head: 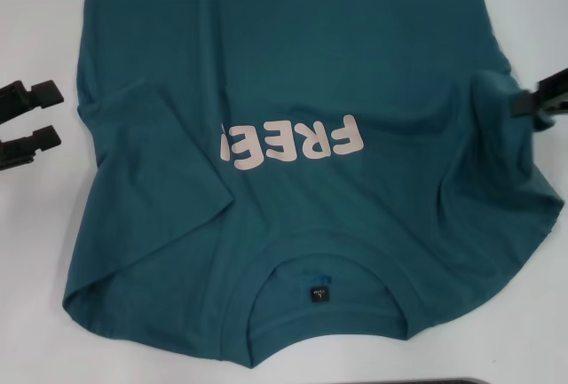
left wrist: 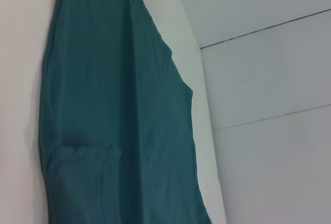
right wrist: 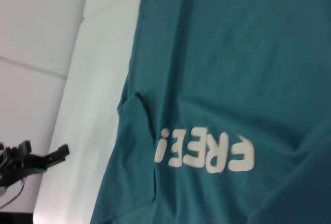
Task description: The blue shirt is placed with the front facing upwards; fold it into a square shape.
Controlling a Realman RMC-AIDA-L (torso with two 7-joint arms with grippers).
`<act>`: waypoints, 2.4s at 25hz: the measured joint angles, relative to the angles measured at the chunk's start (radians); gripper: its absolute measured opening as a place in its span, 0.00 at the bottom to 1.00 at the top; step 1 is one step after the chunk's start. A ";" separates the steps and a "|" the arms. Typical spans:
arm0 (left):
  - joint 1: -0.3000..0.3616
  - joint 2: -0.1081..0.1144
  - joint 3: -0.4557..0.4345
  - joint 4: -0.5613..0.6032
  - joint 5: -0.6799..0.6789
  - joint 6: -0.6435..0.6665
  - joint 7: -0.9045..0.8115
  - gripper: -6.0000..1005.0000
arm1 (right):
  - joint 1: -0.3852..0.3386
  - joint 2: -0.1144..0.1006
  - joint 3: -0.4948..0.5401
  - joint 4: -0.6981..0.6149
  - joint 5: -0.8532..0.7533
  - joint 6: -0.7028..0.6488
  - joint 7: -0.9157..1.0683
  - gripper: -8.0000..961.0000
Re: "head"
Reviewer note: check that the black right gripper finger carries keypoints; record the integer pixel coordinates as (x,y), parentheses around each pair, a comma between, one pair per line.
(532,105)
(554,82)

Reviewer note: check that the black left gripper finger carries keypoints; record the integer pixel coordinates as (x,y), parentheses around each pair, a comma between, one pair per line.
(42,138)
(44,93)

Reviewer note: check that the teal blue printed t-shirt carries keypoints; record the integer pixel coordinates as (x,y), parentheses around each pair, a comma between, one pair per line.
(288,47)

